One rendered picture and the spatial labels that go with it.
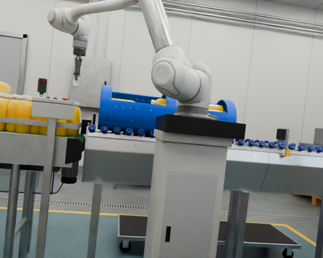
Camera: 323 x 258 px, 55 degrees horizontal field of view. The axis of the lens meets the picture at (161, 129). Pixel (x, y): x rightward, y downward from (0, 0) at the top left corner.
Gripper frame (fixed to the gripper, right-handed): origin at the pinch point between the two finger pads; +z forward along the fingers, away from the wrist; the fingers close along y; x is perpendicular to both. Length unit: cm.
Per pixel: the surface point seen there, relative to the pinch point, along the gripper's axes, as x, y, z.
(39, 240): 8, -29, 88
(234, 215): -118, 7, 80
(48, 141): 8.8, -29.1, 35.3
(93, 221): -19, -7, 84
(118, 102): -26.0, -12.1, 10.3
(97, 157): -17.1, -10.6, 44.2
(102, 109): -17.4, -12.4, 15.3
